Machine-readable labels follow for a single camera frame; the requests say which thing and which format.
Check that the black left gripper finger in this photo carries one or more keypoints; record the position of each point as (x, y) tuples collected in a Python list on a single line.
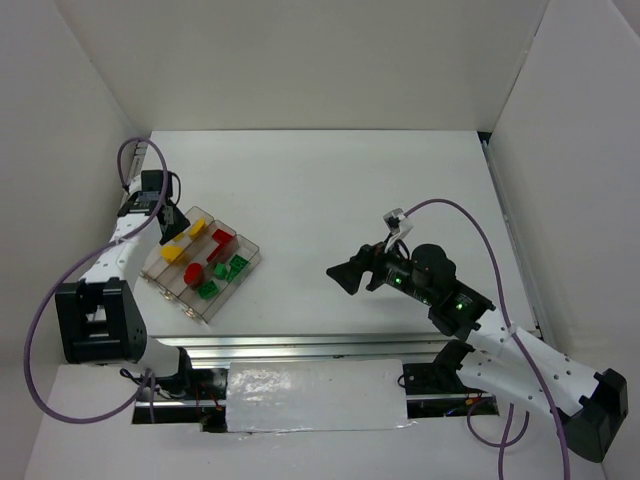
[(177, 222), (166, 221)]

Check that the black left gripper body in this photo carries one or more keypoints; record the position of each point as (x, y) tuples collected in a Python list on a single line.
[(173, 223)]

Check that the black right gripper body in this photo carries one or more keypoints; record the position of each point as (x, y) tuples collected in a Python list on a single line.
[(372, 270)]

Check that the yellow black striped lego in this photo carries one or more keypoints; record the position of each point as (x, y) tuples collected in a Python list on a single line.
[(197, 228)]

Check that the red rectangular lego brick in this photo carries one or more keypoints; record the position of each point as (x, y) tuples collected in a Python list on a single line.
[(219, 250)]

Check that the red curved lego brick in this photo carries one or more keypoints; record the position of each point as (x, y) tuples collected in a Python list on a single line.
[(193, 275)]

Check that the green square lego brick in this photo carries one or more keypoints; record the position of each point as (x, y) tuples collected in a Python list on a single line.
[(220, 271)]

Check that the yellow oval lego brick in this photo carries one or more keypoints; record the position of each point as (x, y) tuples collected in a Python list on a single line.
[(173, 254)]

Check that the red oval lego brick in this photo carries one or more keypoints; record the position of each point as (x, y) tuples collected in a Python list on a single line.
[(223, 237)]

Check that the green sloped lego brick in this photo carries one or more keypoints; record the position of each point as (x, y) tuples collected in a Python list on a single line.
[(236, 265)]

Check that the green curved lego brick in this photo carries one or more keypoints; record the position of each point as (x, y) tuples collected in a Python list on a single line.
[(208, 290)]

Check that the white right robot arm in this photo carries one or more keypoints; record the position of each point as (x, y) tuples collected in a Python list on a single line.
[(486, 353)]

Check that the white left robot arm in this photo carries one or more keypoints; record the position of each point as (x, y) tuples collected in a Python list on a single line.
[(100, 322)]

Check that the clear bin far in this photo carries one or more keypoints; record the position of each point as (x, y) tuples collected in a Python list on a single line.
[(167, 264)]

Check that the clear bin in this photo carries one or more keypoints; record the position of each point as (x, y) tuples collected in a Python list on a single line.
[(196, 268), (204, 310), (167, 264)]

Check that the clear bin middle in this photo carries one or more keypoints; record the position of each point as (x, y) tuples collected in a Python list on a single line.
[(196, 268)]

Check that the clear bin near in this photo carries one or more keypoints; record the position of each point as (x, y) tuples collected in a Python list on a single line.
[(204, 310)]

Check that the white taped cover plate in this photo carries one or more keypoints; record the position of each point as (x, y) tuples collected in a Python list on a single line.
[(334, 395)]

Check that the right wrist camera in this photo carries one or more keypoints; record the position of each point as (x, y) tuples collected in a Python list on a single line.
[(399, 226)]

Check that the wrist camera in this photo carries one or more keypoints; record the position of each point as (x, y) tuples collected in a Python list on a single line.
[(399, 226), (138, 156)]

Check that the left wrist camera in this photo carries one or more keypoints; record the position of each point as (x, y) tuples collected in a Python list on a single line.
[(138, 156)]

